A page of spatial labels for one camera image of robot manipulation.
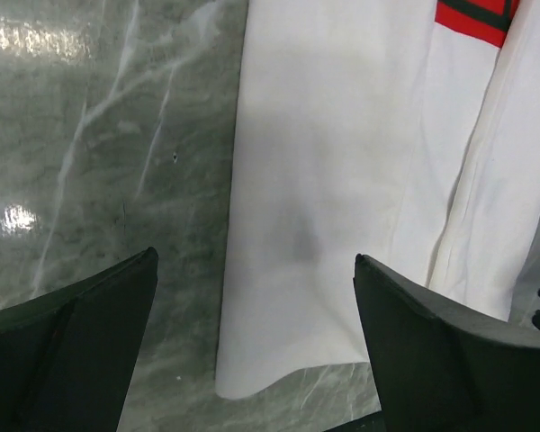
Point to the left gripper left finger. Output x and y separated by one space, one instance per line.
67 357

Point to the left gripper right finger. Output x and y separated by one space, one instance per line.
441 366

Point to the white coca-cola t-shirt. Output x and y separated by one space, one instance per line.
408 131

